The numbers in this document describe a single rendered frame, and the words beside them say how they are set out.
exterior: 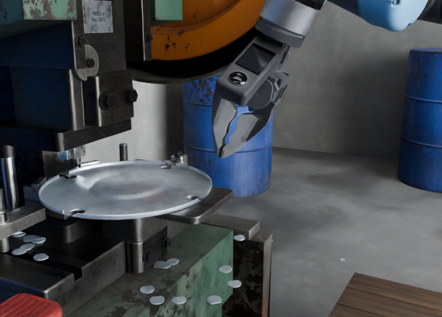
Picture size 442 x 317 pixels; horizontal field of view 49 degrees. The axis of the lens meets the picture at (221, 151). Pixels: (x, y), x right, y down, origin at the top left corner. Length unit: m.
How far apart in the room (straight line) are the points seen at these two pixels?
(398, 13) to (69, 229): 0.59
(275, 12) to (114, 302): 0.49
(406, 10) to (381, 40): 3.38
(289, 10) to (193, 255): 0.47
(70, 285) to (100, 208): 0.12
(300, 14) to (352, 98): 3.41
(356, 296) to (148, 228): 0.73
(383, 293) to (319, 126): 2.85
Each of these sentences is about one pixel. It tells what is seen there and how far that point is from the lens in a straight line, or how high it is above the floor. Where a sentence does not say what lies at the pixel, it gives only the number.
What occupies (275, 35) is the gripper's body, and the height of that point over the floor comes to 1.04.
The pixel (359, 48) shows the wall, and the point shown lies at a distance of 4.02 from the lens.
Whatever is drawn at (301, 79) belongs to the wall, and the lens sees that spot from 4.15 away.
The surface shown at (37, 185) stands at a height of 0.79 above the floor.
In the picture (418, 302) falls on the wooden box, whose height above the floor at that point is 0.35.
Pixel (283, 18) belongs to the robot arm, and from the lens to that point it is 0.67.
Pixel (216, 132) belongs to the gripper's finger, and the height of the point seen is 0.90.
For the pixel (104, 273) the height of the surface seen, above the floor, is 0.67.
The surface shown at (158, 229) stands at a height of 0.71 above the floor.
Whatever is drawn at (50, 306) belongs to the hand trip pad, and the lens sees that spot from 0.58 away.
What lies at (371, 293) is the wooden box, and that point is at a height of 0.35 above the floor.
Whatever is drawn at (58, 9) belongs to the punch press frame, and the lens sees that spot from 0.71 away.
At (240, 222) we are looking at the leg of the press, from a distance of 1.06.
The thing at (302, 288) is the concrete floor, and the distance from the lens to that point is 2.11.
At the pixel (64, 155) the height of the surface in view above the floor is 0.83.
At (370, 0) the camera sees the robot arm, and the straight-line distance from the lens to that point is 0.61.
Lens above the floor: 1.06
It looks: 15 degrees down
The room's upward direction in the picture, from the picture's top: straight up
